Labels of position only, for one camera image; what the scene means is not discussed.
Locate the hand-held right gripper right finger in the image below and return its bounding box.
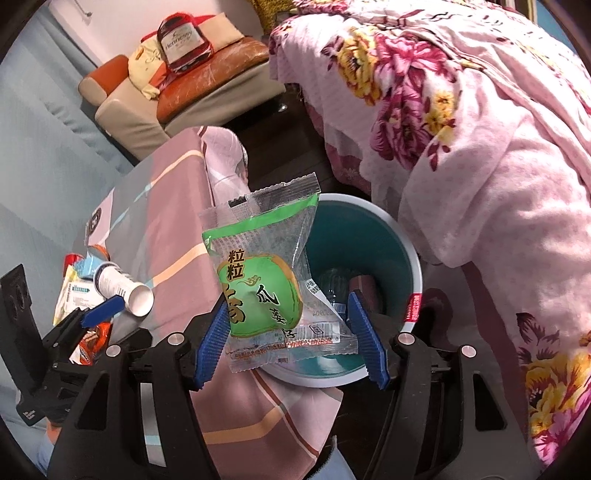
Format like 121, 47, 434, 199
347, 291, 537, 480

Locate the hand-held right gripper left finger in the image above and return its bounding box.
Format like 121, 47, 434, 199
46, 305, 230, 480

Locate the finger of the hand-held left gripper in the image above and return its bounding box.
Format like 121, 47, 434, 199
44, 295, 126, 356
46, 330, 153, 384

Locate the white paper cup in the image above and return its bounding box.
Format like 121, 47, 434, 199
95, 261, 155, 317

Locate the green snack packet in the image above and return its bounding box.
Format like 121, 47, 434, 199
199, 173, 360, 374

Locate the teal trash bin white rim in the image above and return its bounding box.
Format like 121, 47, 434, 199
259, 194, 424, 388

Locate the person's left forearm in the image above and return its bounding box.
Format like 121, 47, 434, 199
37, 418, 65, 478

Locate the white medicine box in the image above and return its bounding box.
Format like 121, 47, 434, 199
55, 277, 108, 324

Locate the orange snack packet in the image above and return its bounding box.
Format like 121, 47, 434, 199
69, 322, 114, 366

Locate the brown cylinder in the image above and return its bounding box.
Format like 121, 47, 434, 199
348, 274, 382, 315

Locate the clear plastic bottle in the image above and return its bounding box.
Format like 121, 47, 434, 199
318, 270, 356, 319

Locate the pink plaid tablecloth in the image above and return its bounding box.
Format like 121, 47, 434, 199
69, 124, 356, 480

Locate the light blue sofa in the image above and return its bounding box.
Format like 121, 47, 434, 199
0, 4, 139, 462

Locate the beige orange leather sofa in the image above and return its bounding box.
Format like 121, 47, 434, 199
78, 11, 285, 162

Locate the pink floral blanket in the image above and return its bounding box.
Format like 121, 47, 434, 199
268, 0, 591, 476

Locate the yellow cloth bag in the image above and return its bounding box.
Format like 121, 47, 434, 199
128, 34, 170, 100

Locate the red bottle-shaped box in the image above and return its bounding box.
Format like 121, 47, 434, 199
157, 18, 216, 75

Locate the beige cushion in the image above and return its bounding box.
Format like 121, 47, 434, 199
203, 13, 244, 47

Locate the golden patterned cloth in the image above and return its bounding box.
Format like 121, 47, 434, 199
252, 0, 296, 33

